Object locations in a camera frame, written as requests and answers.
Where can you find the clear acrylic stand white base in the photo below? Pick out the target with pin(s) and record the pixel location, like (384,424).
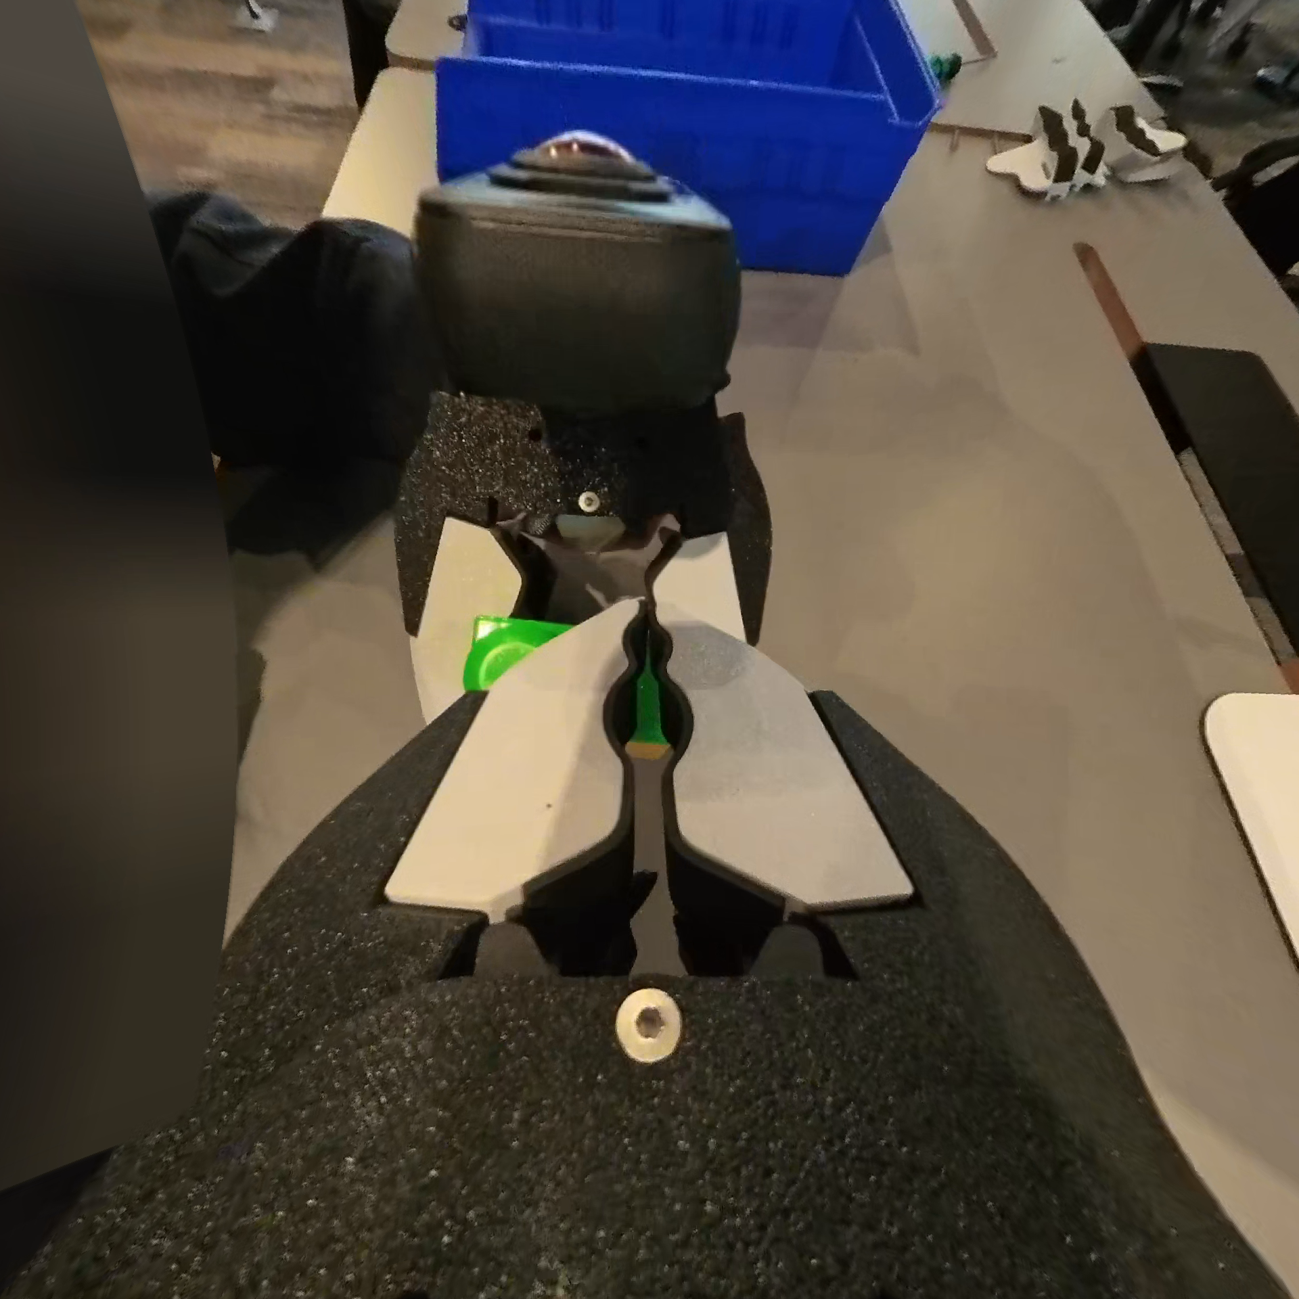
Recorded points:
(1264,801)

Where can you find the green two-stud block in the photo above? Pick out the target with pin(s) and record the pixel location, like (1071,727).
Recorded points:
(507,655)

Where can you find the pile of white plastic parts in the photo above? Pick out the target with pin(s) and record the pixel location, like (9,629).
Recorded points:
(1075,152)

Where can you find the person's left forearm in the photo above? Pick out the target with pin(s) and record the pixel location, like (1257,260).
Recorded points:
(304,334)

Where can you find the black table mat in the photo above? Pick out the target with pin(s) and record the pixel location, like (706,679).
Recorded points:
(1227,456)

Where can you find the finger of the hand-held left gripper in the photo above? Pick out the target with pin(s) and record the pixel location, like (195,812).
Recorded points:
(710,583)
(456,578)

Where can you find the blue plastic bin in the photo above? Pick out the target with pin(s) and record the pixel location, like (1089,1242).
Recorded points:
(791,172)

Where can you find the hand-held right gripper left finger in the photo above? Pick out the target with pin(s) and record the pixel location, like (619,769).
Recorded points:
(507,792)

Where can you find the small green object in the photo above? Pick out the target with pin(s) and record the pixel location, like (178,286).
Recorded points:
(943,64)

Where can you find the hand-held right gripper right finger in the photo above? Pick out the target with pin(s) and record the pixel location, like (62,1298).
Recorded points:
(780,792)

